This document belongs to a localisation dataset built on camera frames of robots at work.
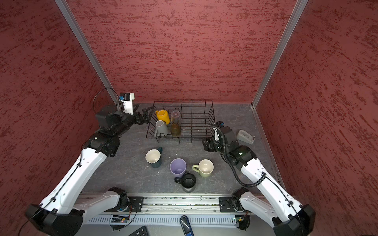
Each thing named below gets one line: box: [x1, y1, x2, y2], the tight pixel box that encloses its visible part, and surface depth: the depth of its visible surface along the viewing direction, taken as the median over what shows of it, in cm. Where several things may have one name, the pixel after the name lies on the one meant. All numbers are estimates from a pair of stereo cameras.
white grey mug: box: [154, 119, 169, 138], surface depth 94 cm
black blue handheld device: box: [179, 215, 195, 236], surface depth 66 cm
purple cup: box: [169, 157, 188, 178], surface depth 79 cm
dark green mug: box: [145, 146, 163, 169], surface depth 85 cm
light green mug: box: [191, 158, 215, 178], surface depth 81 cm
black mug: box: [173, 173, 197, 193], surface depth 80 cm
